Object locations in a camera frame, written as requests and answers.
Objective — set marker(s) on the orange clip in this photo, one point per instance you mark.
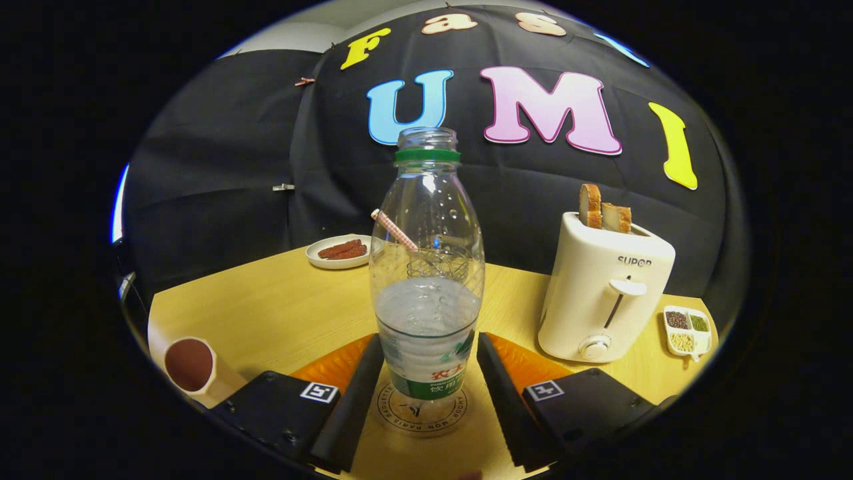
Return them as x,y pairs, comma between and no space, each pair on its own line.
304,81

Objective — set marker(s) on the black backdrop cloth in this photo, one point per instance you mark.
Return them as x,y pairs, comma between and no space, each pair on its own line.
220,153

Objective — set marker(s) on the wooden table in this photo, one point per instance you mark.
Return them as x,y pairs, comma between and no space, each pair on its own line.
280,306

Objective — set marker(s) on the clear plastic juice bottle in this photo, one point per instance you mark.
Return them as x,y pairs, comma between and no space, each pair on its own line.
426,313

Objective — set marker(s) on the round cork coaster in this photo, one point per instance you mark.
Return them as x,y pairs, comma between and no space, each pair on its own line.
388,408

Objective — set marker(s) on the toasted bread slice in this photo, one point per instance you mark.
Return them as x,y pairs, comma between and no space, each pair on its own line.
616,218
590,206

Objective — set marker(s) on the white divided spice dish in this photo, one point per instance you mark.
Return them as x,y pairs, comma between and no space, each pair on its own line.
686,331

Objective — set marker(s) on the red sausage piece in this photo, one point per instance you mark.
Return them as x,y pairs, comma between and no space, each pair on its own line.
338,247
353,253

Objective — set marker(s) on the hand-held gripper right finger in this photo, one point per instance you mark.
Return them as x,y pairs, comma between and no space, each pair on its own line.
506,400

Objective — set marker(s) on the cream white toaster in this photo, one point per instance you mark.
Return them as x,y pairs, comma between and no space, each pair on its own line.
586,286

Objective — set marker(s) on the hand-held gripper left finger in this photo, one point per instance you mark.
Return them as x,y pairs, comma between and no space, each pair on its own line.
353,406

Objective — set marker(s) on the red white striped straw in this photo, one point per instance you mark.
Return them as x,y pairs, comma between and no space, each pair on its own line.
383,221

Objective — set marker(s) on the small white round plate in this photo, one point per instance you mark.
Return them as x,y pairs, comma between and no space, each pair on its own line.
320,261

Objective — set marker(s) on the silver binder clip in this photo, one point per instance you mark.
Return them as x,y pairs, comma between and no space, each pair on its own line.
283,187

